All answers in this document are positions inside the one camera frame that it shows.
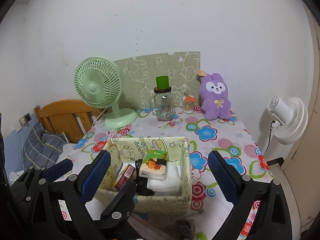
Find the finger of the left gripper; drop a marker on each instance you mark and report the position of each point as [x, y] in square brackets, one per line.
[122, 204]
[26, 184]

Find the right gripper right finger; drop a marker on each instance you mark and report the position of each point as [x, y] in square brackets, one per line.
[272, 220]

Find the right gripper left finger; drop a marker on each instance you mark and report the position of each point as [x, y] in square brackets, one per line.
[59, 207]

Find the black plastic bag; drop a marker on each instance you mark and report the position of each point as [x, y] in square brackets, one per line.
[141, 182]

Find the green cartoon tissue pack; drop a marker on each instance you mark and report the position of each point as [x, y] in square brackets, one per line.
[154, 165]

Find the white tissue pack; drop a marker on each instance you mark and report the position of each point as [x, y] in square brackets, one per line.
[171, 185]

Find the crumpled white cloth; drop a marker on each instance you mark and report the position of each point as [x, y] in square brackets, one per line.
[13, 176]

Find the grey plaid pillow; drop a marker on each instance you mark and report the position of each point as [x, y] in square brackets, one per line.
[41, 148]

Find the yellow cartoon fabric storage box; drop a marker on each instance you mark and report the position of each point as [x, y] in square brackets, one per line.
[128, 150]

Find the floral tablecloth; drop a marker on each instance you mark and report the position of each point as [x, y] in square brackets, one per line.
[191, 141]

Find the wooden bed headboard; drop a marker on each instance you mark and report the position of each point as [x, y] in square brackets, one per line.
[72, 117]

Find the white standing fan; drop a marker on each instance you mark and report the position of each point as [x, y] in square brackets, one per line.
[281, 125]

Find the glass mason jar mug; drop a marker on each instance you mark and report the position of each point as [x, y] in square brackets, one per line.
[161, 104]

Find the green desk fan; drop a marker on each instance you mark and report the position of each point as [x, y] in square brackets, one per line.
[99, 84]

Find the toothpick jar orange lid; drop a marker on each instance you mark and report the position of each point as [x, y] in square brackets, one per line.
[188, 103]

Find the green cup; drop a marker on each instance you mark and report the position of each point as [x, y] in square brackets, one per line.
[162, 82]

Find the purple plush bunny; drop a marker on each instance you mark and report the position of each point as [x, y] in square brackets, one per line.
[214, 94]

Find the wall power socket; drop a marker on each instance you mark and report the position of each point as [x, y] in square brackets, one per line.
[25, 119]

